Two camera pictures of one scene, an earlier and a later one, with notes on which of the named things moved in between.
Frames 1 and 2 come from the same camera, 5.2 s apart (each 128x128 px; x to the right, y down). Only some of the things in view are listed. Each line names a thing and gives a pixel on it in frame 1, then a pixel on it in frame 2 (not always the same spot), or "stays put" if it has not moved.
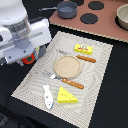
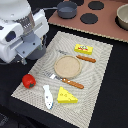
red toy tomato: [29, 59] to [28, 81]
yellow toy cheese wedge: [64, 96] stays put
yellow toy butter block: [86, 49] stays put
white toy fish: [48, 97] stays put
